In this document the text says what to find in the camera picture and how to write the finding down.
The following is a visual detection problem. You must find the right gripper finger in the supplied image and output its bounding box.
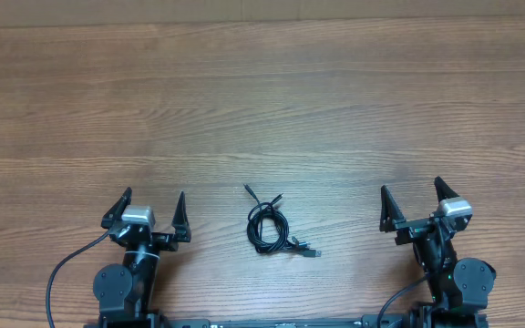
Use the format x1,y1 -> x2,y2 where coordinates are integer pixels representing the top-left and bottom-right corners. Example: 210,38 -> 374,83
379,185 -> 406,232
434,176 -> 458,202

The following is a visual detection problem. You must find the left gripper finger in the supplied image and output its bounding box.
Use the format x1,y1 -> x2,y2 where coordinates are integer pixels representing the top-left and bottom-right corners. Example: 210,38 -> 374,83
171,191 -> 191,242
100,187 -> 132,229

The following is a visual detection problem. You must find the black cable bundle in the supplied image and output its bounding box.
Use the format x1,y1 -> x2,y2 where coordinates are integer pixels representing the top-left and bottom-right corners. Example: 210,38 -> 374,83
242,183 -> 323,259

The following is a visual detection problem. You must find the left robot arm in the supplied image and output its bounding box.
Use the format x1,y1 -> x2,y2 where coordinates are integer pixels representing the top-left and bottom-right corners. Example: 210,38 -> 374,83
93,188 -> 191,328

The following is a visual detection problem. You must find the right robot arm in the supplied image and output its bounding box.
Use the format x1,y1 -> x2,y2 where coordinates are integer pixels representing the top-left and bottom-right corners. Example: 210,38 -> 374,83
376,176 -> 497,328

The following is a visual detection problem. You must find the left camera cable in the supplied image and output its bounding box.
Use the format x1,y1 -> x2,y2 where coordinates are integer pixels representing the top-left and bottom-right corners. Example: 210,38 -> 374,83
45,227 -> 114,328

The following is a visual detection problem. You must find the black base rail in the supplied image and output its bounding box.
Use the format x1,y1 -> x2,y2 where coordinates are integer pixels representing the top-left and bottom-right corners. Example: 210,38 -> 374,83
166,313 -> 412,328

